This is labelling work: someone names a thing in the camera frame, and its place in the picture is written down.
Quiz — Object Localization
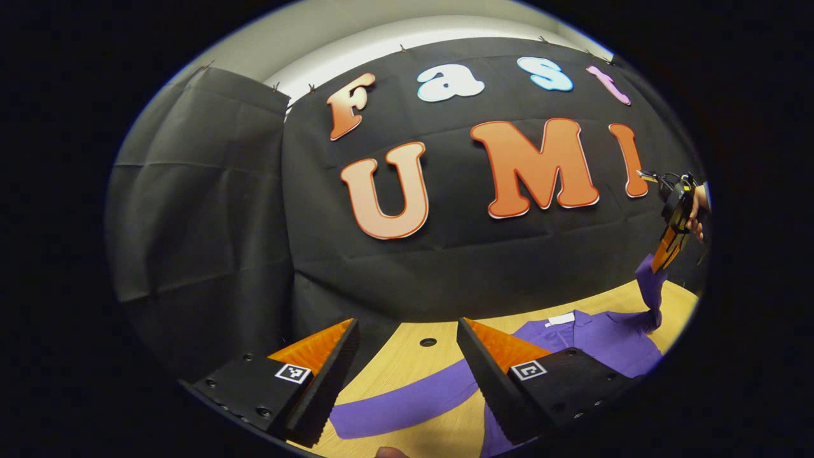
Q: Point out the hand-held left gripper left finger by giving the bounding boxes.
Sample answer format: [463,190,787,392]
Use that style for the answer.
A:
[190,318,360,448]

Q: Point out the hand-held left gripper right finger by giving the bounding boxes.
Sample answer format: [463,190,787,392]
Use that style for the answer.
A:
[457,317,638,446]

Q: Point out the purple knit cardigan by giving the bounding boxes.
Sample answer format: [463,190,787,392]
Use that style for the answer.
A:
[329,253,668,458]

